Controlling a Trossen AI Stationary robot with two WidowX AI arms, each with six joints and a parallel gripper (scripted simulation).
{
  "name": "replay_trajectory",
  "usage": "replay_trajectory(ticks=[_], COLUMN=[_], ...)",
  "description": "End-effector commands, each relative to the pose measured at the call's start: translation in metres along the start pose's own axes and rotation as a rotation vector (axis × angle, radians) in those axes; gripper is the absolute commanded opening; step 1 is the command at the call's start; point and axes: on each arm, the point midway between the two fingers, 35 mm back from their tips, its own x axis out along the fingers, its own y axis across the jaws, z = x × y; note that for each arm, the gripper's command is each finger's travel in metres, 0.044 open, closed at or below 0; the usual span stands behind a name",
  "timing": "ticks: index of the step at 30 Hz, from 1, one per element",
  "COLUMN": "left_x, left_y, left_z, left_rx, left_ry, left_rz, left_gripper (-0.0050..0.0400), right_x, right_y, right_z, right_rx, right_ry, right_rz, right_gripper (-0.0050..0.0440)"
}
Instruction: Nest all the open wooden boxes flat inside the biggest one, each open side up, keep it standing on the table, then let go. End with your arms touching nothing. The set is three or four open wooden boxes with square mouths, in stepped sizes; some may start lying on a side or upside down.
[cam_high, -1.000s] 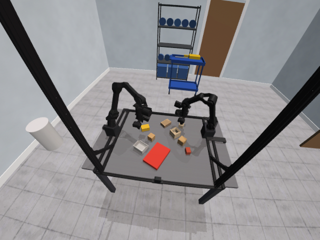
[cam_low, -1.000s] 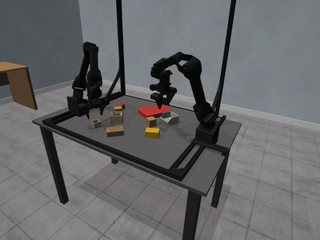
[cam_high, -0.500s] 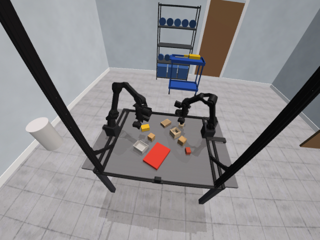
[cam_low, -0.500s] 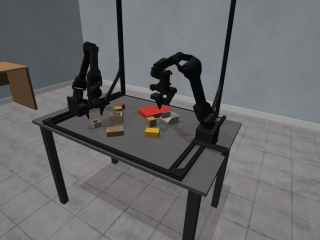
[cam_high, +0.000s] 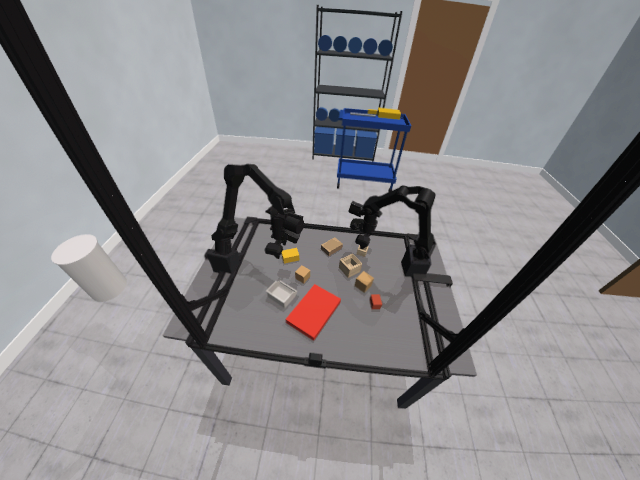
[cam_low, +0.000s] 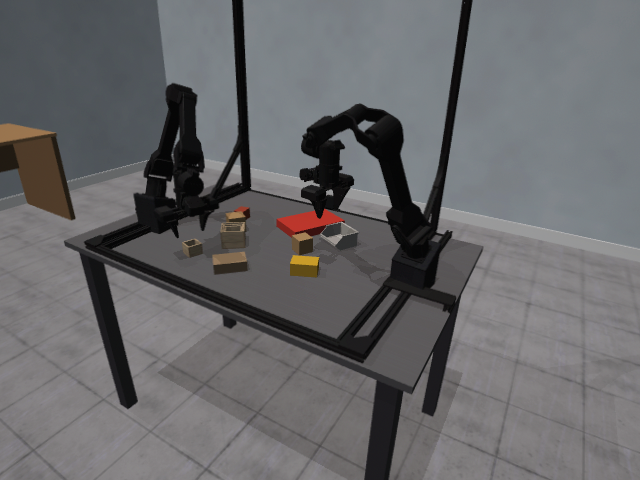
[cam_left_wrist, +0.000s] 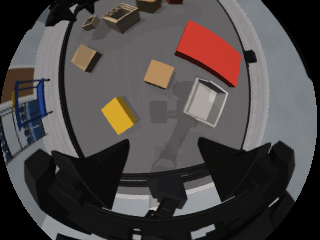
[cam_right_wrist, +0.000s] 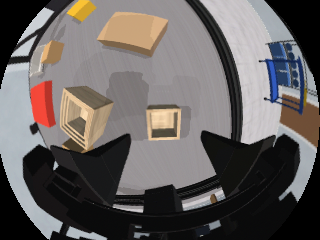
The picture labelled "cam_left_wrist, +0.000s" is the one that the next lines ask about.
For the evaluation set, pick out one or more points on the flat red board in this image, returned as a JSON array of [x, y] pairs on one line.
[[208, 51]]

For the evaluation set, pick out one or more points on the yellow block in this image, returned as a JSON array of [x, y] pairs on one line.
[[119, 115]]

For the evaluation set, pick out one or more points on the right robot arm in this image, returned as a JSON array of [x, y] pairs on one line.
[[53, 20]]

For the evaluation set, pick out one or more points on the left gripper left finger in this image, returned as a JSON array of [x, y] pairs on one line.
[[100, 173]]

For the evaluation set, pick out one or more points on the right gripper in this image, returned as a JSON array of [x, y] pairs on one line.
[[68, 15]]

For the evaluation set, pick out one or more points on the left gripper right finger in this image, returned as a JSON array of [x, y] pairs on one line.
[[228, 166]]

